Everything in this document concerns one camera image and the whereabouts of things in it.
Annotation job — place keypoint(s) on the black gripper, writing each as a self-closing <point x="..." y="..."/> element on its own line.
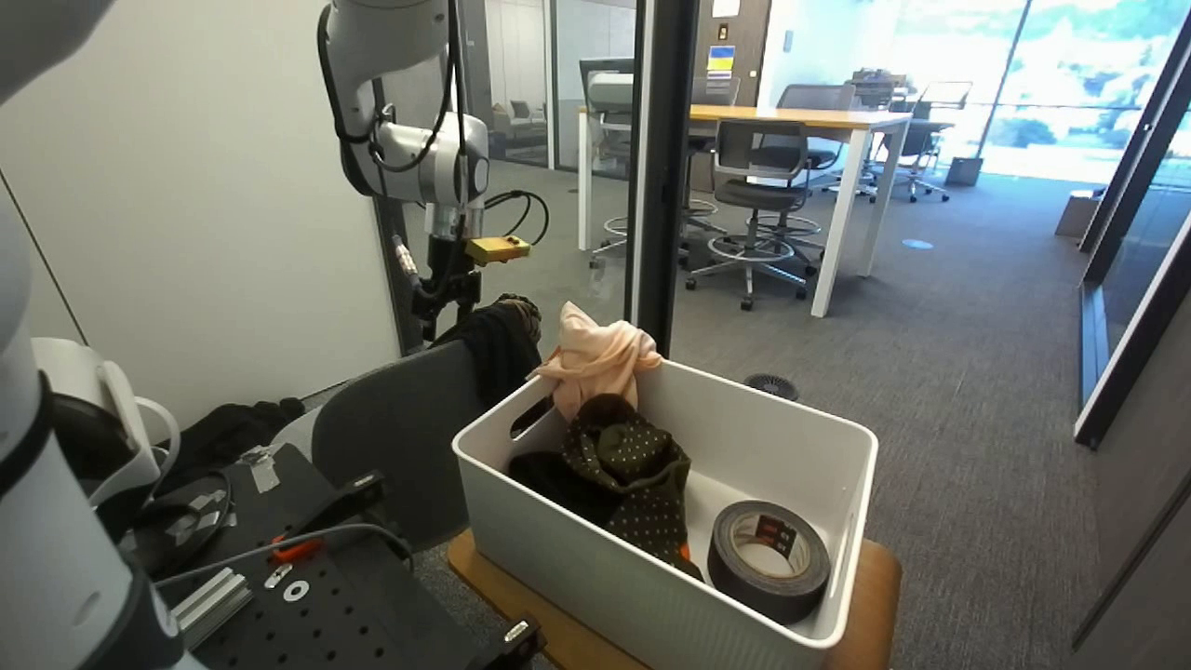
<point x="451" y="264"/>

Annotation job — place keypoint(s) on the large black garment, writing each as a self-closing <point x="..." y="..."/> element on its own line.
<point x="503" y="348"/>

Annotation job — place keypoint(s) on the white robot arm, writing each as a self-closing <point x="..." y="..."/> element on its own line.
<point x="48" y="583"/>

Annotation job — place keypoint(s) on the white plastic storage box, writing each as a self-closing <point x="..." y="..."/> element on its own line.
<point x="766" y="446"/>

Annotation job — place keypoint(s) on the brown cardboard box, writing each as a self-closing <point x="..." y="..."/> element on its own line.
<point x="1078" y="213"/>

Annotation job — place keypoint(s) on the dark grey chair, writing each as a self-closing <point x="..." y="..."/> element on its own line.
<point x="397" y="433"/>

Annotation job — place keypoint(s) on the pale pink cloth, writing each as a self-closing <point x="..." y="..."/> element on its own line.
<point x="595" y="357"/>

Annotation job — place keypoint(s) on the small black cloth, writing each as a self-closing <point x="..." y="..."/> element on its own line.
<point x="538" y="469"/>

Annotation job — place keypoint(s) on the olive polka dot cloth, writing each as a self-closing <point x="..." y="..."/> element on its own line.
<point x="627" y="469"/>

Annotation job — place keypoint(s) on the black fabric pile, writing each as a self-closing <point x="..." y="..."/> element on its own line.
<point x="234" y="428"/>

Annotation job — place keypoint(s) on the black vertical pillar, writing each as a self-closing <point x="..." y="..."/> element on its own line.
<point x="665" y="172"/>

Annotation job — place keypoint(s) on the black round floor outlet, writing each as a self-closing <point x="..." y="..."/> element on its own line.
<point x="770" y="386"/>

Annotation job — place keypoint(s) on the black clamp knob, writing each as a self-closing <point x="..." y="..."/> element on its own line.
<point x="512" y="646"/>

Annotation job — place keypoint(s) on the wooden table white legs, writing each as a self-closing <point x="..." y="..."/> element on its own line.
<point x="794" y="119"/>

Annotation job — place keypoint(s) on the dark office chair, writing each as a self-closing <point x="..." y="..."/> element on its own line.
<point x="917" y="135"/>

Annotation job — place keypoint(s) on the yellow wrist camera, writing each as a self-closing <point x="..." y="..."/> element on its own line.
<point x="495" y="247"/>

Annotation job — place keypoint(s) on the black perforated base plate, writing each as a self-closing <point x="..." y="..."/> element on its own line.
<point x="346" y="609"/>

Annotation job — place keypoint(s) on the aluminium bracket piece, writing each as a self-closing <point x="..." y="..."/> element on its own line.
<point x="206" y="600"/>

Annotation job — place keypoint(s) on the grey duct tape roll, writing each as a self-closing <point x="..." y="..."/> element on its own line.
<point x="794" y="584"/>

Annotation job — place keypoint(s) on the black wall frame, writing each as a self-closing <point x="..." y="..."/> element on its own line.
<point x="1120" y="310"/>

